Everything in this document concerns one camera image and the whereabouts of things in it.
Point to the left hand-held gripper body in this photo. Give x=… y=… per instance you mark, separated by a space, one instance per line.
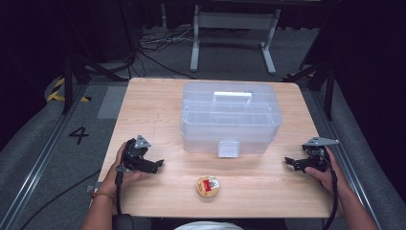
x=135 y=158

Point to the grey metal stand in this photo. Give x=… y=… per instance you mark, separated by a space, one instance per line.
x=234 y=19

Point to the person's white clothing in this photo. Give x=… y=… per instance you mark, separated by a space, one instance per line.
x=209 y=226

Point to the metal table edge bracket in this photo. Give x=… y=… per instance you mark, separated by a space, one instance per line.
x=92 y=187

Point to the person's right hand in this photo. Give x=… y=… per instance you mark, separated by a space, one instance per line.
x=330 y=180

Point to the black chair part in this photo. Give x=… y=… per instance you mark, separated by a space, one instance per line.
x=123 y=222

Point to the round yellow red-label container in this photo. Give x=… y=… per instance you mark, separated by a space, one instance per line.
x=207 y=186

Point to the yellow black hazard tape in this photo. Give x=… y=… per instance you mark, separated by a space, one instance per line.
x=55 y=95

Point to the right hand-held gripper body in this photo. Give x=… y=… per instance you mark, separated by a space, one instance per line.
x=317 y=156

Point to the clear plastic storage box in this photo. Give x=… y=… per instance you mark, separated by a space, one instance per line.
x=204 y=127

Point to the person's left hand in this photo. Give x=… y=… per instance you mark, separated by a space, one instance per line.
x=119 y=180

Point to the aluminium floor rail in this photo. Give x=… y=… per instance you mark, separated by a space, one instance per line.
x=38 y=166
x=344 y=153

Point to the black metal stand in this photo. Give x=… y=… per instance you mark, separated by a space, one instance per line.
x=328 y=89
x=68 y=83

